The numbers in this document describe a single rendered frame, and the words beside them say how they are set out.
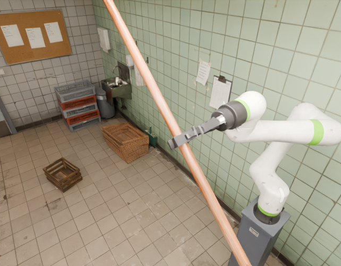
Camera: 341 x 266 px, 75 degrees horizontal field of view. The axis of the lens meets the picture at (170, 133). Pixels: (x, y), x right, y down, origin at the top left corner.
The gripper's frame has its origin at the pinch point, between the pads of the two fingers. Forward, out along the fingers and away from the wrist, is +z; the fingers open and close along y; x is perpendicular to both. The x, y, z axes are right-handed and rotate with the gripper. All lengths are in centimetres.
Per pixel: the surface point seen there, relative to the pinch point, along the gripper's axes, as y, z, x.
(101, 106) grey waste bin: 359, -98, 133
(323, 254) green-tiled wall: 75, -121, -134
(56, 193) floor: 283, 32, 14
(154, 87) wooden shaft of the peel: -0.6, 0.4, 17.6
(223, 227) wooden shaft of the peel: -2.2, 1.9, -27.1
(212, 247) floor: 161, -77, -114
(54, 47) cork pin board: 317, -55, 244
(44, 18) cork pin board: 286, -53, 275
